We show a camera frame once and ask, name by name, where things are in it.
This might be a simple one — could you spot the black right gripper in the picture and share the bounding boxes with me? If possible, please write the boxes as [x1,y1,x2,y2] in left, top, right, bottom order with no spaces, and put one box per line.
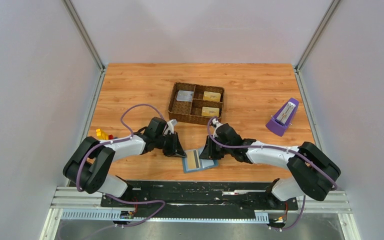
[199,135,233,161]

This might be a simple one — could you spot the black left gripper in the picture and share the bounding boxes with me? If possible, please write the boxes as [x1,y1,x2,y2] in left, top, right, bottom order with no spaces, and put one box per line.
[154,131,188,158]

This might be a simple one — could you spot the teal leather card holder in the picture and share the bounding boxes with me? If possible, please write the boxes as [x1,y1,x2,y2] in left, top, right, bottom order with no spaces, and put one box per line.
[182,147,219,173]

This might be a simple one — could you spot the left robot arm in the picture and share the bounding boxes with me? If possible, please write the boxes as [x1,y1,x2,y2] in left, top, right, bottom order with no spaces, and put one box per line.
[62,117,186,207]

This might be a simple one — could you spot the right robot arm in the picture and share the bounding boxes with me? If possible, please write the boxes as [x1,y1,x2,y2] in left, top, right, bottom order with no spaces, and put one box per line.
[199,119,341,209]

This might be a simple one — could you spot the gold card in holder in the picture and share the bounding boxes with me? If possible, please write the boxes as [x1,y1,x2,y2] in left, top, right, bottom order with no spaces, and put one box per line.
[185,149,201,171]

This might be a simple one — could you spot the silver card in basket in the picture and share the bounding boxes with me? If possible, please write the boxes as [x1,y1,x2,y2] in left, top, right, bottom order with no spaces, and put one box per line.
[175,90,194,102]

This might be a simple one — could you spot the gold card in basket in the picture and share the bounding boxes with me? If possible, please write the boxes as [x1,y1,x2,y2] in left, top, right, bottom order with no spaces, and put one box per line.
[202,91,222,102]

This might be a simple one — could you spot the brown woven divided basket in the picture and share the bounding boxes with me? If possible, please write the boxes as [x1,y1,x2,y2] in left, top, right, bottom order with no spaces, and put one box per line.
[168,82,225,125]

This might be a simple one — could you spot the purple metronome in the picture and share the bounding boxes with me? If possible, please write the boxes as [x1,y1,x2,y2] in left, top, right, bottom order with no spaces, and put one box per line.
[265,98,300,137]

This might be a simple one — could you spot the yellow toy block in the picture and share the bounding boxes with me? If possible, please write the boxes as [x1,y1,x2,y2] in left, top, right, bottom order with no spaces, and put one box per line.
[95,128,110,141]

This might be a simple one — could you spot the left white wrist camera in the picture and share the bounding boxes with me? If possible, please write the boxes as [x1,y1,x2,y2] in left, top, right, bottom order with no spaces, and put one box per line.
[163,119,178,135]

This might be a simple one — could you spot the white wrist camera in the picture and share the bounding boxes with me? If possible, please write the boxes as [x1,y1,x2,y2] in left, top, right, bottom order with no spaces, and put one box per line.
[210,118,222,129]
[163,119,178,135]

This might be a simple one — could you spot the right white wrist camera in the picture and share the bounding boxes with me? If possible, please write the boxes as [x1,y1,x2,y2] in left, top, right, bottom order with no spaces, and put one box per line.
[210,118,222,129]

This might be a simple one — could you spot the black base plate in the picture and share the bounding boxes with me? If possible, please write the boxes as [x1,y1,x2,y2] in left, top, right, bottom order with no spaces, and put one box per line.
[99,179,300,220]

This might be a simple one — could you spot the white slotted cable duct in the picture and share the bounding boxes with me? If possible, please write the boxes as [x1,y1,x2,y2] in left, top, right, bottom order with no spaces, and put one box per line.
[60,209,269,224]

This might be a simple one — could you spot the aluminium frame rail left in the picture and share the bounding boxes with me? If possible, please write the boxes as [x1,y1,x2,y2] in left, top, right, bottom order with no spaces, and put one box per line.
[38,0,106,240]

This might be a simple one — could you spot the aluminium frame rail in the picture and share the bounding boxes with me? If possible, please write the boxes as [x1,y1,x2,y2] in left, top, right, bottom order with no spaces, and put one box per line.
[294,0,361,240]
[38,0,106,240]

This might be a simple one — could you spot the aluminium frame rail right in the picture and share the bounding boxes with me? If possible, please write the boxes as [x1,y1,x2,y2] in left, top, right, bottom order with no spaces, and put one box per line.
[294,0,361,240]

